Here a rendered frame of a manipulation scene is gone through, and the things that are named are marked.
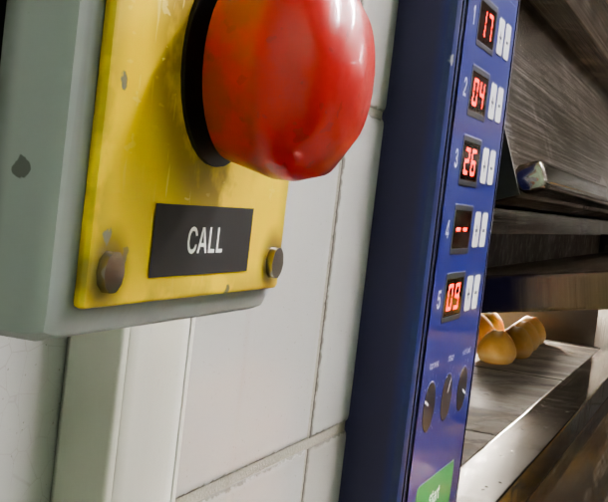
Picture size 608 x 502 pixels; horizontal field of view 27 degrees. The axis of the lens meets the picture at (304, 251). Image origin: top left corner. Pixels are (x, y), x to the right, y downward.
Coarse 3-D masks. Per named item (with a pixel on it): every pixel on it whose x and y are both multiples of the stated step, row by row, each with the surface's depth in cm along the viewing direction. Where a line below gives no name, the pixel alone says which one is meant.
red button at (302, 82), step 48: (240, 0) 22; (288, 0) 21; (336, 0) 22; (240, 48) 21; (288, 48) 21; (336, 48) 22; (240, 96) 21; (288, 96) 21; (336, 96) 22; (240, 144) 22; (288, 144) 22; (336, 144) 22
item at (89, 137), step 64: (0, 0) 19; (64, 0) 19; (128, 0) 20; (192, 0) 22; (0, 64) 19; (64, 64) 19; (128, 64) 20; (192, 64) 22; (0, 128) 19; (64, 128) 19; (128, 128) 20; (192, 128) 22; (0, 192) 19; (64, 192) 19; (128, 192) 20; (192, 192) 23; (256, 192) 26; (0, 256) 19; (64, 256) 19; (128, 256) 21; (192, 256) 23; (256, 256) 26; (0, 320) 20; (64, 320) 20; (128, 320) 22
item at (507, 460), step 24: (600, 360) 233; (576, 384) 195; (600, 384) 198; (552, 408) 168; (576, 408) 170; (504, 432) 146; (528, 432) 148; (552, 432) 150; (576, 432) 170; (480, 456) 130; (504, 456) 132; (528, 456) 133; (552, 456) 147; (480, 480) 119; (504, 480) 120; (528, 480) 129
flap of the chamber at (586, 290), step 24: (528, 264) 122; (552, 264) 116; (576, 264) 110; (600, 264) 104; (504, 288) 83; (528, 288) 82; (552, 288) 82; (576, 288) 81; (600, 288) 80; (504, 312) 83
